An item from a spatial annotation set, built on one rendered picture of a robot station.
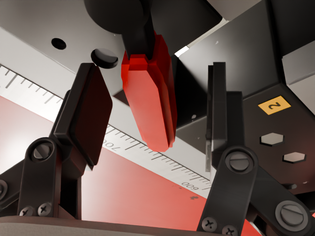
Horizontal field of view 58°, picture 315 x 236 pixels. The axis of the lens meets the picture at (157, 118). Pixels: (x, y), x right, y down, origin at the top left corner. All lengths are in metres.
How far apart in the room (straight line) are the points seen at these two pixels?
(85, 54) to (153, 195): 0.21
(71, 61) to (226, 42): 0.11
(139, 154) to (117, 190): 0.10
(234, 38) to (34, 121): 0.16
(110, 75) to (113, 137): 0.07
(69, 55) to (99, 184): 0.20
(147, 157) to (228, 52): 0.11
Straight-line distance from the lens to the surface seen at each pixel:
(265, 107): 0.18
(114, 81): 0.17
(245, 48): 0.20
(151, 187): 0.31
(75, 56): 0.16
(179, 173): 0.27
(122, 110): 0.19
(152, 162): 0.25
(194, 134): 0.20
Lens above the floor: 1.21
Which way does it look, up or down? 40 degrees up
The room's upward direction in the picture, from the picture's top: 117 degrees counter-clockwise
